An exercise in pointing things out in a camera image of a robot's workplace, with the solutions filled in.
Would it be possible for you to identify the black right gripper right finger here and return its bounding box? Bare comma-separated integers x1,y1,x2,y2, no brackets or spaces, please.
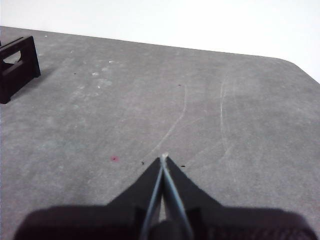
163,156,316,240

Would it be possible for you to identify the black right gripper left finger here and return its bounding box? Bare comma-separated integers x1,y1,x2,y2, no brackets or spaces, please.
13,157,163,240

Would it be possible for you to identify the black plate rack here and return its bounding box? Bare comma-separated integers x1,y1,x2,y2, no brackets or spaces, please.
0,35,42,105

